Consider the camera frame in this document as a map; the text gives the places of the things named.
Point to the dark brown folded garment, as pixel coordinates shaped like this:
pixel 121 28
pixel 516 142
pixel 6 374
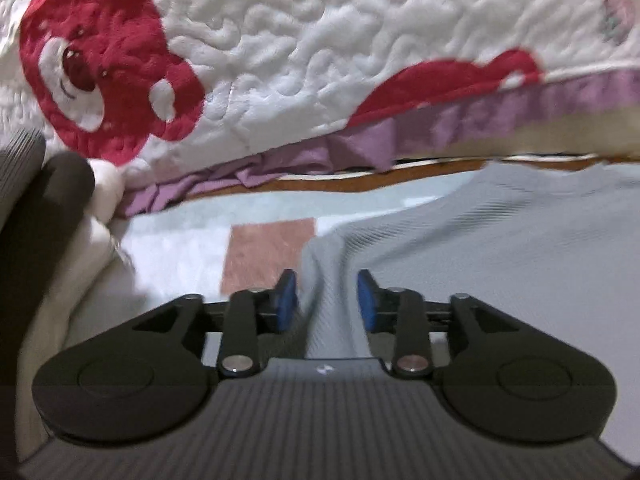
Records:
pixel 33 241

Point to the white quilt with red bears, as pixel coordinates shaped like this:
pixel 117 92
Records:
pixel 186 96

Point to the grey folded garment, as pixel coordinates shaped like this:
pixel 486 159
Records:
pixel 22 155

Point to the cream folded garment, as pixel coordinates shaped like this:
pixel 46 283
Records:
pixel 91 250

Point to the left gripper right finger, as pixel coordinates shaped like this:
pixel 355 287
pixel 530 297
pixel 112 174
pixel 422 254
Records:
pixel 399 312

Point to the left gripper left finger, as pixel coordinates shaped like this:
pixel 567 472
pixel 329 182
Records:
pixel 251 313

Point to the checkered cartoon floor mat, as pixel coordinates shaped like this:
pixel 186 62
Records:
pixel 217 246

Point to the grey waffle knit garment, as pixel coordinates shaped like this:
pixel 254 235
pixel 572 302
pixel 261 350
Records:
pixel 557 250

